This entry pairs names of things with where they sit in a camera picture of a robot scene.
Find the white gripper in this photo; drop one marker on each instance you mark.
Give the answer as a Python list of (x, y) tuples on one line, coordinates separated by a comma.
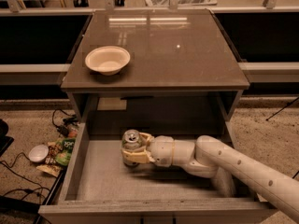
[(161, 150)]

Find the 7up soda can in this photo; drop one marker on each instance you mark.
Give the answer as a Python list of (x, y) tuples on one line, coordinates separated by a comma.
[(131, 144)]

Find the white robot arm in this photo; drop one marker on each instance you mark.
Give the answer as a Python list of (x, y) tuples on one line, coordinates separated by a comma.
[(205, 157)]

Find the open grey top drawer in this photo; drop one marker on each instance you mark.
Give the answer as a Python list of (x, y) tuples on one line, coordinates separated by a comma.
[(100, 188)]

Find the grey cabinet with glass top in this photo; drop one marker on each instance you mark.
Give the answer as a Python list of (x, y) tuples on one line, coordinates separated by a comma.
[(171, 51)]

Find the green snack bag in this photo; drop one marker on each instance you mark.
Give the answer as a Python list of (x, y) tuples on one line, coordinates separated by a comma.
[(60, 151)]

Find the white paper bowl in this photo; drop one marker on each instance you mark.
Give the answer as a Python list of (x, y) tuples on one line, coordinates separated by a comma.
[(108, 60)]

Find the yellow snack bag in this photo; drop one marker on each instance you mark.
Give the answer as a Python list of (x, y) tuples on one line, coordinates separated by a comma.
[(50, 169)]

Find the small white bowl on floor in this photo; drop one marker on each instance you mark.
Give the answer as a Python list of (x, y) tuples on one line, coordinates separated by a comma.
[(38, 153)]

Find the black tripod leg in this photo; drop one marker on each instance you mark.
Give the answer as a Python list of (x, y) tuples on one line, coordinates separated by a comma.
[(284, 107)]

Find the black power adapter with cable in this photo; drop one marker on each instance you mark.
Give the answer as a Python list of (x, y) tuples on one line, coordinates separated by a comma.
[(67, 126)]

